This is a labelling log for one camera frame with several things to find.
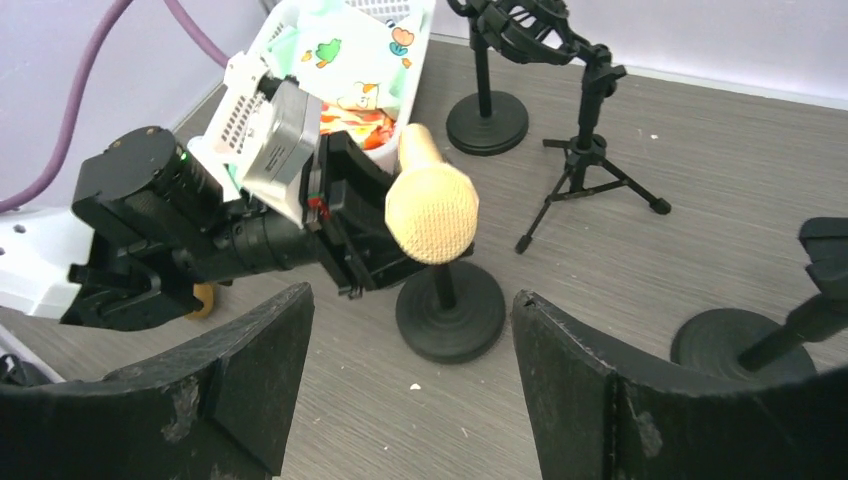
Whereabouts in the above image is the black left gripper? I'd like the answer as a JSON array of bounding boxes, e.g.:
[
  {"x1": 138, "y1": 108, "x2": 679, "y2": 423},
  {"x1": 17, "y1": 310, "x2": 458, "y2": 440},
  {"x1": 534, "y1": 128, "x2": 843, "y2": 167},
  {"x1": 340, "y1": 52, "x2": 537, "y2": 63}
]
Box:
[{"x1": 307, "y1": 131, "x2": 475, "y2": 299}]

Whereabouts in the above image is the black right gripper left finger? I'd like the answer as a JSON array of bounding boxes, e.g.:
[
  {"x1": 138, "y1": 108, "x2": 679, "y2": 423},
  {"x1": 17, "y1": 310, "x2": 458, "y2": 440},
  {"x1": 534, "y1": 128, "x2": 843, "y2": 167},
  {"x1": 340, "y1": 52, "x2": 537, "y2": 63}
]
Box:
[{"x1": 1, "y1": 283, "x2": 314, "y2": 479}]

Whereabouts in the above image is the orange patterned cloth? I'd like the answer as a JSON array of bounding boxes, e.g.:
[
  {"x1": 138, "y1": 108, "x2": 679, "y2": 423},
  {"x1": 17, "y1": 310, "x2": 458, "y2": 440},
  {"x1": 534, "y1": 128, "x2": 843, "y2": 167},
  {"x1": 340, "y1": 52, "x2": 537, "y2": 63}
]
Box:
[{"x1": 320, "y1": 103, "x2": 395, "y2": 150}]

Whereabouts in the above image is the black round-base stand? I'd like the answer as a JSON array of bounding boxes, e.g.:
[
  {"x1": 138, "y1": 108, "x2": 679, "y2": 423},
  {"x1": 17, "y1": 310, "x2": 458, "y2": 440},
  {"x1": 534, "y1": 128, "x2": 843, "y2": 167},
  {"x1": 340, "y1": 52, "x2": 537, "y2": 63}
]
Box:
[
  {"x1": 446, "y1": 1, "x2": 529, "y2": 157},
  {"x1": 670, "y1": 217, "x2": 848, "y2": 386},
  {"x1": 395, "y1": 261, "x2": 507, "y2": 365}
]

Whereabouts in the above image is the black tripod shock-mount stand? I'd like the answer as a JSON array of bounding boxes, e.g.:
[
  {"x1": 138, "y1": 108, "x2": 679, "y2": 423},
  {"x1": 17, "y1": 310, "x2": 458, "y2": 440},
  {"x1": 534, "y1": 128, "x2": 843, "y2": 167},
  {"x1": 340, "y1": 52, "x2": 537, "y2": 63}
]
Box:
[{"x1": 447, "y1": 0, "x2": 672, "y2": 256}]

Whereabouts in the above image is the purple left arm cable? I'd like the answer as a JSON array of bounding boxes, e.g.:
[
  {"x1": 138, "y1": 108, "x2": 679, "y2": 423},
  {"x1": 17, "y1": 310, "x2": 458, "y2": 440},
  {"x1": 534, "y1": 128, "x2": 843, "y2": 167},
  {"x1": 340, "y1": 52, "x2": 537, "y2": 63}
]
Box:
[{"x1": 0, "y1": 0, "x2": 230, "y2": 215}]

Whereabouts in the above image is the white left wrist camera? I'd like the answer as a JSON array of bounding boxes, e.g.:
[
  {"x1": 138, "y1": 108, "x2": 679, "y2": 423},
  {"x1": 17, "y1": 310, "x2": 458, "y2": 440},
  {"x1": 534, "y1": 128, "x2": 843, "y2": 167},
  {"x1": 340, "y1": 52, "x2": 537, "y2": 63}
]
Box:
[{"x1": 188, "y1": 52, "x2": 322, "y2": 228}]

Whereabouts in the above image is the brown microphone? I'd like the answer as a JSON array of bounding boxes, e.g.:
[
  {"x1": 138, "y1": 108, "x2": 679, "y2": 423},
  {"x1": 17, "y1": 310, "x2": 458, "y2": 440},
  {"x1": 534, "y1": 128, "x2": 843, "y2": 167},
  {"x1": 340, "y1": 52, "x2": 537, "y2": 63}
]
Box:
[{"x1": 185, "y1": 283, "x2": 215, "y2": 319}]

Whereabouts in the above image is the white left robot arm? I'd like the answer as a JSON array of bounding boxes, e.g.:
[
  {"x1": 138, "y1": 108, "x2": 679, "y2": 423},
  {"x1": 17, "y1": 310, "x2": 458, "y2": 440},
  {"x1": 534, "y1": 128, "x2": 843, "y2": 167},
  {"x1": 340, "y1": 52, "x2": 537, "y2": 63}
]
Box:
[{"x1": 1, "y1": 127, "x2": 423, "y2": 331}]

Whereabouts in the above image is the green cartoon print cloth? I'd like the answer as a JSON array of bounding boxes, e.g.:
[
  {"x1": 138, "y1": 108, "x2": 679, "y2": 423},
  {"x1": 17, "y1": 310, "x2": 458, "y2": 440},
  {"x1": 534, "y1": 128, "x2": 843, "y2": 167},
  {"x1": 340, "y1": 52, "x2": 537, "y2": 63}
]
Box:
[{"x1": 253, "y1": 1, "x2": 427, "y2": 119}]

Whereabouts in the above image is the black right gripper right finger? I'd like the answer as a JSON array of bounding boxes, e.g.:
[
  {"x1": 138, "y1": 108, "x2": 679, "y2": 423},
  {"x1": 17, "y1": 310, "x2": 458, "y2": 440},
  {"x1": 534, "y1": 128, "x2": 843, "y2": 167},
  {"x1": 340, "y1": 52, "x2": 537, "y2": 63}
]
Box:
[{"x1": 511, "y1": 290, "x2": 847, "y2": 479}]

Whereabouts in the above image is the white plastic basket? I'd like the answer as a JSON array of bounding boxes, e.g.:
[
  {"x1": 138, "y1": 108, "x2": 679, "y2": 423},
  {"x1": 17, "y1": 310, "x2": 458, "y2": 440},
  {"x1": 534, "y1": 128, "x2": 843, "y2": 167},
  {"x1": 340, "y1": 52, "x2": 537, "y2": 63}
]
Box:
[{"x1": 218, "y1": 0, "x2": 437, "y2": 175}]

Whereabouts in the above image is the beige microphone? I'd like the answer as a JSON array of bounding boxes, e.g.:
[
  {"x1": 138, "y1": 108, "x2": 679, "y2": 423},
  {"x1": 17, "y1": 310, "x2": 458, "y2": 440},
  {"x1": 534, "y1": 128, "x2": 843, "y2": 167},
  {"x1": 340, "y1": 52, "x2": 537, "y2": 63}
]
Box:
[{"x1": 384, "y1": 123, "x2": 479, "y2": 265}]

